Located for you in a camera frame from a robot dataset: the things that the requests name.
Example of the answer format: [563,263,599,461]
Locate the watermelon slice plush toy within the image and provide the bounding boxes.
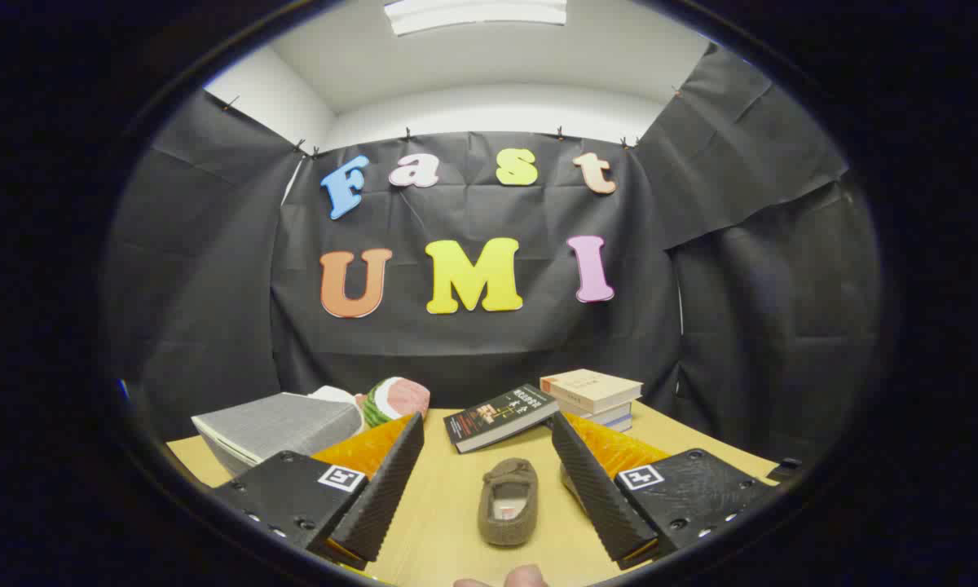
[359,377,431,429]

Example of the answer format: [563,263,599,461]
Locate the white cover book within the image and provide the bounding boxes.
[566,401,635,426]

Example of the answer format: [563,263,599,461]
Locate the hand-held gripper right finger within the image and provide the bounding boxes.
[550,410,779,572]

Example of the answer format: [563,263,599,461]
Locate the black cover book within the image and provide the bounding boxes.
[443,383,561,454]

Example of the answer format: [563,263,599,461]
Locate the grey fabric storage box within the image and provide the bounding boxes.
[192,391,366,478]

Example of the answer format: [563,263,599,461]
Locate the beige cover book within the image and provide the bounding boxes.
[540,369,644,415]

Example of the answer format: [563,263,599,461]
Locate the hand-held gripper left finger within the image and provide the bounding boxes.
[210,412,426,572]

